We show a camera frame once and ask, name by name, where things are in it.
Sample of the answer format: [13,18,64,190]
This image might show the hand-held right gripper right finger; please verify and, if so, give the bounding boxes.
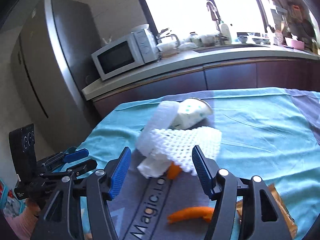
[191,145,294,240]

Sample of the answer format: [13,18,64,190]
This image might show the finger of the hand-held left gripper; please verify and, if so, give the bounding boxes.
[54,159,98,178]
[41,149,90,167]

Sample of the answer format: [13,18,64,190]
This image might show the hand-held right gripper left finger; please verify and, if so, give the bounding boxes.
[30,146,132,240]

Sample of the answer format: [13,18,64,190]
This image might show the white foam fruit net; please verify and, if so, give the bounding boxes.
[149,127,222,176]
[136,100,179,155]

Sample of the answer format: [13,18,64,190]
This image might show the white patterned paper cup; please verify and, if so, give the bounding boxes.
[172,97,213,128]

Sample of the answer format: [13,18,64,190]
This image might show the small orange peel piece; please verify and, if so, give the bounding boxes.
[168,162,181,180]

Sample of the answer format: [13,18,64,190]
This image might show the crumpled white tissue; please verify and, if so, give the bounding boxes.
[137,155,173,179]

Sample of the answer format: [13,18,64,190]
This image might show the long orange peel strip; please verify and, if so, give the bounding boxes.
[167,206,215,224]

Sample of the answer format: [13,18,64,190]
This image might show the grey printed mat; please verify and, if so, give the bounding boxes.
[106,140,225,240]

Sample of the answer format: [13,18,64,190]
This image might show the colourful bag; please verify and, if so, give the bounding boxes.
[0,180,25,218]

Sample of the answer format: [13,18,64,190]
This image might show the teal and purple tablecloth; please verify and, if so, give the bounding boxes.
[82,87,320,240]

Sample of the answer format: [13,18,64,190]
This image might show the orange snack wrapper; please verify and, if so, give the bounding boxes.
[235,184,298,240]

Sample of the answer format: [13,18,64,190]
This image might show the silver refrigerator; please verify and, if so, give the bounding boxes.
[10,0,103,135]

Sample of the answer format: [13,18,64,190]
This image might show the white microwave oven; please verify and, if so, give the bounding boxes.
[91,29,160,81]

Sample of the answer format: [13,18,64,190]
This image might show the dark brown base cabinets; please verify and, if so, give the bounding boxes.
[92,60,320,118]

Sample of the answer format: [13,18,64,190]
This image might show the kitchen counter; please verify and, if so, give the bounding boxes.
[81,44,320,100]

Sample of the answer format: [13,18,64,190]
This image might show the glass kettle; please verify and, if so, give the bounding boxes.
[156,29,182,55]

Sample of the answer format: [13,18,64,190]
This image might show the metal kitchen faucet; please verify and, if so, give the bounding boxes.
[206,1,223,34]

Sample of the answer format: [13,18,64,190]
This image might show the pink bowl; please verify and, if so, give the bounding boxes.
[285,37,305,50]

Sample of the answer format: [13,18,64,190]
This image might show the kitchen window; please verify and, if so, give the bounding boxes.
[136,0,270,40]

